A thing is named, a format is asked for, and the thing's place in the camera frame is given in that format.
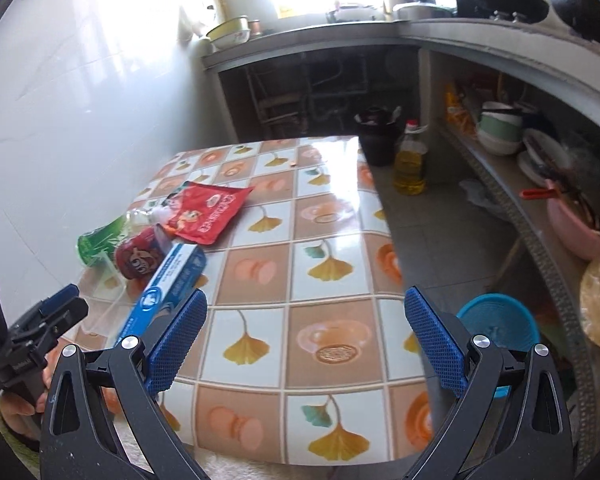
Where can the yellow rim enamel basin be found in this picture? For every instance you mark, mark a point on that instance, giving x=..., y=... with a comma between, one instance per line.
x=230, y=32

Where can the white dish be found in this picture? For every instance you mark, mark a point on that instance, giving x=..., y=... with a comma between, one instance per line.
x=355, y=12

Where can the small brown cup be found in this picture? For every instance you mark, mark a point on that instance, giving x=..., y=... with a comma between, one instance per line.
x=255, y=27

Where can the white jug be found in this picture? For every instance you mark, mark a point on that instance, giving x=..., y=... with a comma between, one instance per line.
x=397, y=0

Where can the wooden stick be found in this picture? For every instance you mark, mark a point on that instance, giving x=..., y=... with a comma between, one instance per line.
x=507, y=260

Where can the stack of white plates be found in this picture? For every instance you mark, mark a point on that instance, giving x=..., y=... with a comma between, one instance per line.
x=535, y=155

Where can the person's left hand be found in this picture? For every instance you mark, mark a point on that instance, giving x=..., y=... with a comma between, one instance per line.
x=22, y=412

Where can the white plastic bag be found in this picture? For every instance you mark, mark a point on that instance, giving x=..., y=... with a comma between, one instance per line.
x=480, y=192

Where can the black wok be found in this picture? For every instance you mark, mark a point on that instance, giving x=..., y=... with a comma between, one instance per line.
x=510, y=2

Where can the pink plastic basin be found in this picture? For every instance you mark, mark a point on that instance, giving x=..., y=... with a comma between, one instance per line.
x=570, y=230

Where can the green label plastic bottle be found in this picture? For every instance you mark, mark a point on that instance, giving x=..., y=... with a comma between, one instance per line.
x=100, y=242

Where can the clear plastic tray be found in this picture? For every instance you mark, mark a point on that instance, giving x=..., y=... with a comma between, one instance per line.
x=105, y=315

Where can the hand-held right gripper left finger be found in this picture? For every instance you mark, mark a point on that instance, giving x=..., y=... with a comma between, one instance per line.
x=180, y=335

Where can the orange snack bag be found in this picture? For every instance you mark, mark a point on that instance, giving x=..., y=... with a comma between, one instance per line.
x=457, y=110

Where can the under counter drain pipes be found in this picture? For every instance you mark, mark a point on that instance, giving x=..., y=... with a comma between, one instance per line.
x=330, y=80

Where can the red snack pouch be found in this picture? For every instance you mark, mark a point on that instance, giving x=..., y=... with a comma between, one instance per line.
x=205, y=210

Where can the green white bowl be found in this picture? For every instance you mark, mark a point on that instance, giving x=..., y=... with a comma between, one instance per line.
x=500, y=122

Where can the concrete kitchen counter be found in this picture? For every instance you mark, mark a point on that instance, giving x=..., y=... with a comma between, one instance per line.
x=330, y=35

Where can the steel pot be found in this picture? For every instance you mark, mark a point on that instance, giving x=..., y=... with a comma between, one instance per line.
x=420, y=11

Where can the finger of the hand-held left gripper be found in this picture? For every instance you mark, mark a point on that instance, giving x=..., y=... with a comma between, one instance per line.
x=62, y=295
x=65, y=320

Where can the blue plastic basket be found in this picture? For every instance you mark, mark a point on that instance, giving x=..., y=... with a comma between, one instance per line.
x=500, y=320

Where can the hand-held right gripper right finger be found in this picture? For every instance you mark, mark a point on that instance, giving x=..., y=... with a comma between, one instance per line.
x=435, y=340

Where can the red printed can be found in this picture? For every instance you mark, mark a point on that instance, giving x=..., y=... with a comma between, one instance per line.
x=140, y=255

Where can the tiled concrete shelf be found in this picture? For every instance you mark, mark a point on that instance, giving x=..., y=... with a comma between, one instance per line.
x=485, y=160

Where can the yellow cooking oil bottle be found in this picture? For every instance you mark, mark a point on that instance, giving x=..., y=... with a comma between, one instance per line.
x=410, y=170

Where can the black bucket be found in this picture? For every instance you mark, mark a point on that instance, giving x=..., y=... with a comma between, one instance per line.
x=377, y=145

